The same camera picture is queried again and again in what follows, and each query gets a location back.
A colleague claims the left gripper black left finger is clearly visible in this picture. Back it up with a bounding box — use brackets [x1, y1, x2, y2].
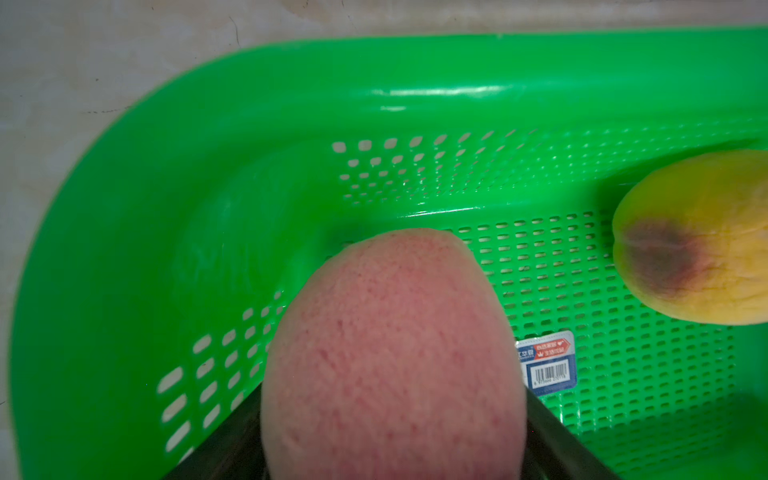
[164, 387, 267, 480]

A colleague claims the green plastic basket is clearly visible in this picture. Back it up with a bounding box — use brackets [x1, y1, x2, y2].
[9, 28, 767, 479]

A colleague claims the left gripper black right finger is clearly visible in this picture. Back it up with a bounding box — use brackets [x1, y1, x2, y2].
[521, 389, 621, 480]

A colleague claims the yellow peach with red blush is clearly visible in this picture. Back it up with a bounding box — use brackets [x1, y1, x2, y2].
[612, 150, 767, 325]

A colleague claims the pink peach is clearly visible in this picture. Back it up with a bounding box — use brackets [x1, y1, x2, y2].
[261, 229, 526, 479]

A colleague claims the basket barcode sticker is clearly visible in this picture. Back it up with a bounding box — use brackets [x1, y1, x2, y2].
[516, 331, 578, 397]

